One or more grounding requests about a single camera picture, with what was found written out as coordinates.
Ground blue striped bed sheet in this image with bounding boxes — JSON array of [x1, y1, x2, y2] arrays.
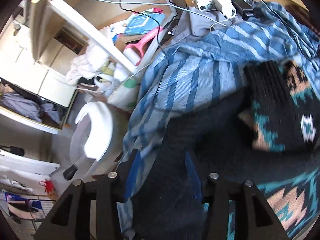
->
[[118, 1, 319, 231]]

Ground white shelf unit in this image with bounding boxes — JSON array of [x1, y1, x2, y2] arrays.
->
[[0, 0, 141, 136]]

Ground pink lint roller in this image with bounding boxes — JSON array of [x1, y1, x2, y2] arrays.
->
[[123, 26, 163, 66]]

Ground black power adapter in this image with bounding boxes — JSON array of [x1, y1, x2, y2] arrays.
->
[[231, 0, 254, 21]]

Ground white power strip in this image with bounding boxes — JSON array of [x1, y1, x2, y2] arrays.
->
[[193, 0, 246, 19]]

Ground black patterned knit sweater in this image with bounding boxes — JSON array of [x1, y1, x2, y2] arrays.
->
[[132, 61, 319, 239]]

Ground white round stool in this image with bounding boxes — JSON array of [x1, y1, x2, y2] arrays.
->
[[69, 101, 120, 178]]

